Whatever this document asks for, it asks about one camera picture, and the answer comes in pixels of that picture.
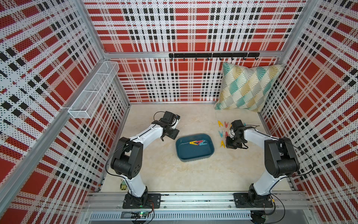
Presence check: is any teal plastic storage tray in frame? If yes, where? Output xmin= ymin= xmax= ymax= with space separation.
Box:
xmin=175 ymin=133 xmax=214 ymax=162

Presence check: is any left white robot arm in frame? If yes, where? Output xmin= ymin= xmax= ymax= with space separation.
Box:
xmin=110 ymin=124 xmax=179 ymax=198

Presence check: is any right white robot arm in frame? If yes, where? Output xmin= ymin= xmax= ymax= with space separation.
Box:
xmin=226 ymin=127 xmax=300 ymax=198

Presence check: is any patterned green yellow pillow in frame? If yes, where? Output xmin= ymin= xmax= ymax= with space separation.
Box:
xmin=214 ymin=63 xmax=284 ymax=113

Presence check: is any green circuit board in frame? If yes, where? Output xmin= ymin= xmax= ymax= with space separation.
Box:
xmin=131 ymin=211 xmax=149 ymax=219

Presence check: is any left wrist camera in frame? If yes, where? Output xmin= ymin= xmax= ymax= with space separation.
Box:
xmin=162 ymin=111 xmax=180 ymax=126

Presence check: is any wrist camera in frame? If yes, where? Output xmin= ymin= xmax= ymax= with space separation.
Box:
xmin=230 ymin=120 xmax=245 ymax=132
xmin=162 ymin=111 xmax=180 ymax=126

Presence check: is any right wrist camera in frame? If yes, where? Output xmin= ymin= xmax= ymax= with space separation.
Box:
xmin=230 ymin=120 xmax=245 ymax=132

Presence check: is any green toy keychain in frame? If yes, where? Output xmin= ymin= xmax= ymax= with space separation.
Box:
xmin=120 ymin=181 xmax=127 ymax=191

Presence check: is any white wire mesh shelf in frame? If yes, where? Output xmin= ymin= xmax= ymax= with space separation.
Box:
xmin=68 ymin=61 xmax=119 ymax=119

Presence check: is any black hook rail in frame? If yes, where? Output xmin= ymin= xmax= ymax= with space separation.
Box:
xmin=169 ymin=52 xmax=260 ymax=59

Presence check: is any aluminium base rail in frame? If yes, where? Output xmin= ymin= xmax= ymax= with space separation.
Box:
xmin=78 ymin=191 xmax=320 ymax=224

